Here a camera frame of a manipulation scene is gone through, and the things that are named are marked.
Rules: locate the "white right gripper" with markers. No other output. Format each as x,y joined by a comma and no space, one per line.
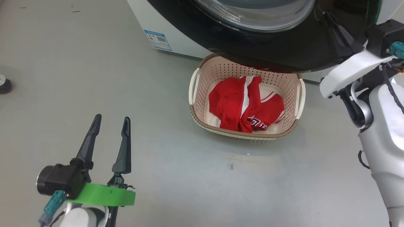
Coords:
350,71

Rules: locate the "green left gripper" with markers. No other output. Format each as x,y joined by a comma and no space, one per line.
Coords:
104,194

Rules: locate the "black round glass washer door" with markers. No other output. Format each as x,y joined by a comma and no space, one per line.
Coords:
252,44

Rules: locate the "red white lettered jersey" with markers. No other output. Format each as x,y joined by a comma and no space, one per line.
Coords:
271,110

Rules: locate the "red garment white side stripe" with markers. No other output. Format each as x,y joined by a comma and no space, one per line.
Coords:
230,101

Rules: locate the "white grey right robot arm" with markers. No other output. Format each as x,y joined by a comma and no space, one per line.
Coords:
385,142

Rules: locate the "cream perforated basket brown rim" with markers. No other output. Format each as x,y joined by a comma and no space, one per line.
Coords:
202,104

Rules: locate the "white front-load washing machine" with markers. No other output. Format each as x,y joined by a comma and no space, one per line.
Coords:
176,34

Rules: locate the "blue energy label sticker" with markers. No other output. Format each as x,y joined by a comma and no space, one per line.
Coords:
157,40

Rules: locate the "black caster wheel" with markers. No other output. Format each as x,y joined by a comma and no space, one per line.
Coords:
4,85

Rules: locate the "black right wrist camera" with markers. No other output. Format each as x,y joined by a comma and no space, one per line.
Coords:
382,34

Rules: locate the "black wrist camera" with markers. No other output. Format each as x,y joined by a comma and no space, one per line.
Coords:
382,34
63,178

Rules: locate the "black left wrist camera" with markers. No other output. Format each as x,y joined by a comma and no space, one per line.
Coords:
63,178

